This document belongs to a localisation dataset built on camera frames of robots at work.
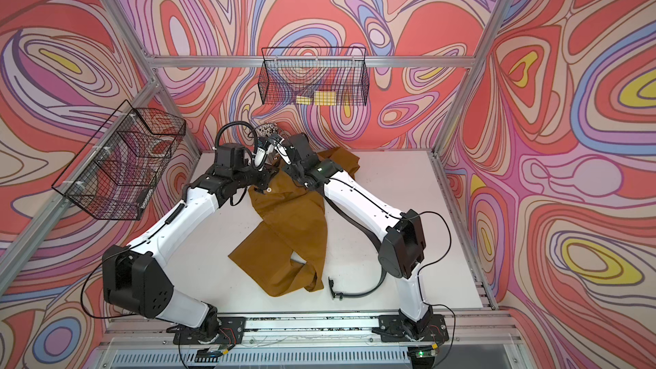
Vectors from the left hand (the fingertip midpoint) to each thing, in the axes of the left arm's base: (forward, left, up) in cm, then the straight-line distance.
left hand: (277, 168), depth 83 cm
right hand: (+3, -7, +3) cm, 8 cm away
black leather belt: (-15, -31, -15) cm, 38 cm away
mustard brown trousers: (-17, -2, -23) cm, 29 cm away
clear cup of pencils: (+26, +9, -6) cm, 28 cm away
